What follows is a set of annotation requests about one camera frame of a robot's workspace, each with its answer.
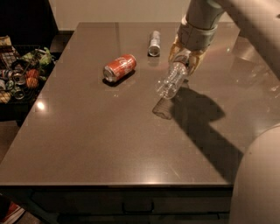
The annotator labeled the red white item on floor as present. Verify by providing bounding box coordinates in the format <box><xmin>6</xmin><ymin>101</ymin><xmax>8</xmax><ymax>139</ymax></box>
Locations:
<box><xmin>0</xmin><ymin>201</ymin><xmax>25</xmax><ymax>224</ymax></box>

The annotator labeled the silver slim can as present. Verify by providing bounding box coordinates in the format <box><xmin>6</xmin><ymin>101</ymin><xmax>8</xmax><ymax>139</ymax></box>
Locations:
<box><xmin>148</xmin><ymin>31</ymin><xmax>161</xmax><ymax>57</ymax></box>

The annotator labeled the dark cabinet drawer handle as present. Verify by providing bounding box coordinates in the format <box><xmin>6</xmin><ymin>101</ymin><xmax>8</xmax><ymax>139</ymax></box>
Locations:
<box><xmin>122</xmin><ymin>201</ymin><xmax>154</xmax><ymax>214</ymax></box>

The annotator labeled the black wire basket of cans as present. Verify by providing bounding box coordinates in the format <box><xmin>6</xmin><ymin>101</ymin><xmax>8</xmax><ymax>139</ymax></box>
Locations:
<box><xmin>0</xmin><ymin>36</ymin><xmax>56</xmax><ymax>122</ymax></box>

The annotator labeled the orange soda can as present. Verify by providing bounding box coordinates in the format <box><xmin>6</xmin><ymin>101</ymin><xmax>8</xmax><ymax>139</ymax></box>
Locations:
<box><xmin>103</xmin><ymin>54</ymin><xmax>137</xmax><ymax>83</ymax></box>

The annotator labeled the clear plastic water bottle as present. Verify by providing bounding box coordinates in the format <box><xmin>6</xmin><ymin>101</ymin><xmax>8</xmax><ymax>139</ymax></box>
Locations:
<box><xmin>156</xmin><ymin>62</ymin><xmax>188</xmax><ymax>99</ymax></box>

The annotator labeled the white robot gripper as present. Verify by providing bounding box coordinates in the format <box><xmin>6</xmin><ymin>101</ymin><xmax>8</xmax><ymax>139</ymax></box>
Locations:
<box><xmin>168</xmin><ymin>17</ymin><xmax>219</xmax><ymax>75</ymax></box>

